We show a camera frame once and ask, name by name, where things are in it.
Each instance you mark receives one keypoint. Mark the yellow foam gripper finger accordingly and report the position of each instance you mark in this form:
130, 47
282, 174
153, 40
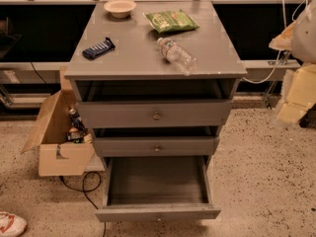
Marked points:
298, 96
284, 39

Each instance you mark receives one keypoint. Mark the clear plastic water bottle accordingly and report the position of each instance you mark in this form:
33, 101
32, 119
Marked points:
179, 57

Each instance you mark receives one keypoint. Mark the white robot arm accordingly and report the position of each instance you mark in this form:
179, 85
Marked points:
303, 45

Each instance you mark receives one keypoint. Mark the grey wooden drawer cabinet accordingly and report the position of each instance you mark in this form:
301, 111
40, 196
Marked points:
136, 72

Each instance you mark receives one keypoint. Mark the grey open bottom drawer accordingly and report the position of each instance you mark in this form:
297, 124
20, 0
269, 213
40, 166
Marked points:
157, 189

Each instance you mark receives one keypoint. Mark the grey middle drawer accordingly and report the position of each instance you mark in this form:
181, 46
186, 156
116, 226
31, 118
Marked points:
155, 146

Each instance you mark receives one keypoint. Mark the grey top drawer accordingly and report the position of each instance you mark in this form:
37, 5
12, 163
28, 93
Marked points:
154, 114

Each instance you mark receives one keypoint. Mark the green chip bag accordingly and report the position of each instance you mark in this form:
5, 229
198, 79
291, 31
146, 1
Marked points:
171, 21

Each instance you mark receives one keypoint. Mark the beige bowl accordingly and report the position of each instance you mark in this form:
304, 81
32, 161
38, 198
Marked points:
120, 9

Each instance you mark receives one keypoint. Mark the dark blue snack bar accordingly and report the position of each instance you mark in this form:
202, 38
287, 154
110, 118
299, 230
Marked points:
99, 49

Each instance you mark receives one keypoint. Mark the cans in cardboard box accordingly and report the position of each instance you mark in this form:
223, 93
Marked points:
77, 133

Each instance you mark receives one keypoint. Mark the open cardboard box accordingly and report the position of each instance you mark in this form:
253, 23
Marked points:
58, 156

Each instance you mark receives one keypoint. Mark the white red sneaker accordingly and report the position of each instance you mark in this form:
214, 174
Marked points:
11, 225

